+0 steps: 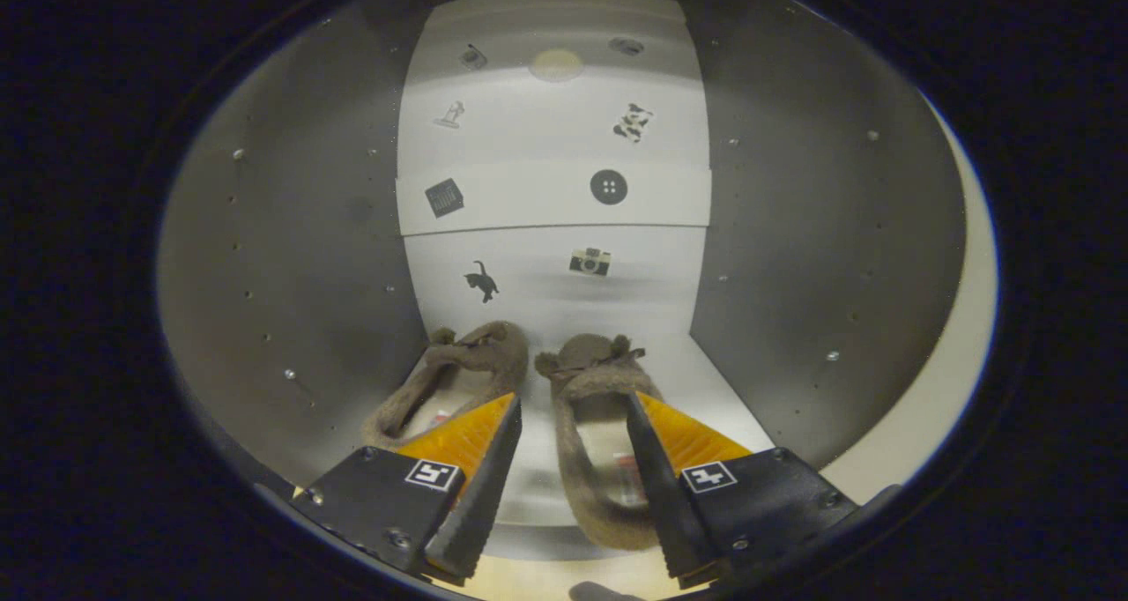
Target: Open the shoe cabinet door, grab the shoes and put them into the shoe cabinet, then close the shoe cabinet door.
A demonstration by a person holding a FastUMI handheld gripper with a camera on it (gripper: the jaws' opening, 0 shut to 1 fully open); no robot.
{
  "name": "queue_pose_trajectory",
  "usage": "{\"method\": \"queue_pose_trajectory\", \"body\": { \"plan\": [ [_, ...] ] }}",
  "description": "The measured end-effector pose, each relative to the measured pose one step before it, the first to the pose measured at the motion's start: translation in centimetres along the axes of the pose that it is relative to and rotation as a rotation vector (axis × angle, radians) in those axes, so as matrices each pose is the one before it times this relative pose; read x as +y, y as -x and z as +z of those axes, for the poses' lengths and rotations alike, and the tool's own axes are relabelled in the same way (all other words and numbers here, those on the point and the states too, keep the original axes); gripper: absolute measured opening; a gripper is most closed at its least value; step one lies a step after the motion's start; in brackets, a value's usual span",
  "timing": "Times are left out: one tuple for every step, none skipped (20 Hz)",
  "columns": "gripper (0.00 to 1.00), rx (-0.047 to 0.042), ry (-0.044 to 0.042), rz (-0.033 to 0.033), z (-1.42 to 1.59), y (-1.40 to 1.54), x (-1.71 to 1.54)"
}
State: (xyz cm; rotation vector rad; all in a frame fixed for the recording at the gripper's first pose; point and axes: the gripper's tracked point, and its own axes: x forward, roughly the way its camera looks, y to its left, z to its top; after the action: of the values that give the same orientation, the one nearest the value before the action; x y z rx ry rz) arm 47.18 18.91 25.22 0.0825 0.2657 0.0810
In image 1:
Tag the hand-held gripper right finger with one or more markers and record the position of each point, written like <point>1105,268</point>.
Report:
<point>670,495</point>

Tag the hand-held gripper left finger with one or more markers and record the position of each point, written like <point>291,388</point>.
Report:
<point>480,495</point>

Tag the brown fuzzy slipper shoe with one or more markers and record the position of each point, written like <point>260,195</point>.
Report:
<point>476,359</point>
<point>599,381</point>

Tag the grey shoe cabinet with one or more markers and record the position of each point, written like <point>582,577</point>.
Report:
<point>291,231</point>

